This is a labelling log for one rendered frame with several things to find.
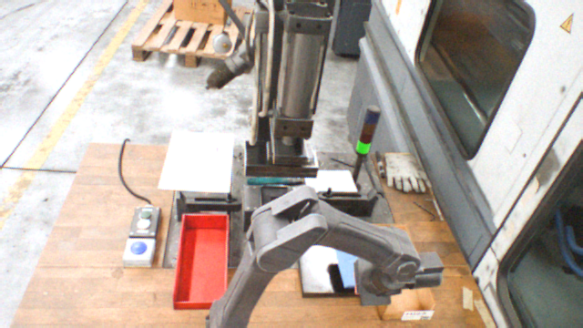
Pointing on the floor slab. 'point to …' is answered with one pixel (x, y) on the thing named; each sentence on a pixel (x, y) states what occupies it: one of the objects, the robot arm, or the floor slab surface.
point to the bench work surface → (143, 281)
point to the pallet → (149, 35)
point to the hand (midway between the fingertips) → (360, 284)
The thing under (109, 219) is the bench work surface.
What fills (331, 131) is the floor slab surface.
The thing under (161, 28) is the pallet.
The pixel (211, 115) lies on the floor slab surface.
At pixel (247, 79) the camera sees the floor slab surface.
